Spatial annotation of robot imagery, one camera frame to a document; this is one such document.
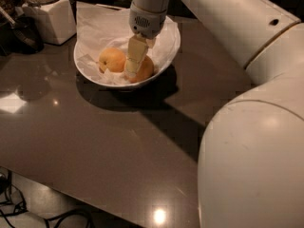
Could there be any orange fruit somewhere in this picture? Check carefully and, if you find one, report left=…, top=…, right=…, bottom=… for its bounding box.
left=99, top=47, right=126, bottom=72
left=124, top=56, right=154, bottom=84

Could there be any black floor cable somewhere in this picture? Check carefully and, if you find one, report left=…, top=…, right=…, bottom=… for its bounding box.
left=0, top=171, right=96, bottom=228

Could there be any white crumpled paper liner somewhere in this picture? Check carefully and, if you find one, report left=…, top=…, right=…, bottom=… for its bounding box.
left=75, top=1, right=180, bottom=86

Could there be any black kettle with handle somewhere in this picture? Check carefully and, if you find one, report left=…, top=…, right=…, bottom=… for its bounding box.
left=0, top=0, right=45, bottom=56

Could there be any white ceramic bowl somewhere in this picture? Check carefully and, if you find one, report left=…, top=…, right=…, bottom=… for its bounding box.
left=73, top=7, right=181, bottom=90

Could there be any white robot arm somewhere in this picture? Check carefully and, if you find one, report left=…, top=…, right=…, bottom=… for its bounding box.
left=129, top=0, right=304, bottom=228

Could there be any white square ceramic jar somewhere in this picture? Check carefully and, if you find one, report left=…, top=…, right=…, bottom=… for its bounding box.
left=22, top=0, right=76, bottom=45

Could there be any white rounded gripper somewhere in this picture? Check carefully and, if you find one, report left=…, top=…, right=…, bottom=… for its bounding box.
left=124, top=3, right=167, bottom=78

